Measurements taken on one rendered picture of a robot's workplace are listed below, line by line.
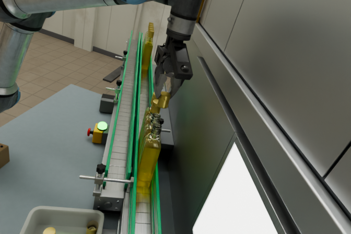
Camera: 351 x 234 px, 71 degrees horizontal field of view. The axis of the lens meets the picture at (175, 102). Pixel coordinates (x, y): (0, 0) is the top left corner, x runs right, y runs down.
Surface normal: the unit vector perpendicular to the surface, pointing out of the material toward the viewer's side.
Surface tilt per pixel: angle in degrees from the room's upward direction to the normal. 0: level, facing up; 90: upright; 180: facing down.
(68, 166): 0
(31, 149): 0
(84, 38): 90
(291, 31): 90
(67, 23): 90
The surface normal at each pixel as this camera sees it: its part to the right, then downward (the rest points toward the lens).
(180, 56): 0.36, -0.49
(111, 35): -0.22, 0.43
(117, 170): 0.26, -0.84
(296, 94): -0.96, -0.18
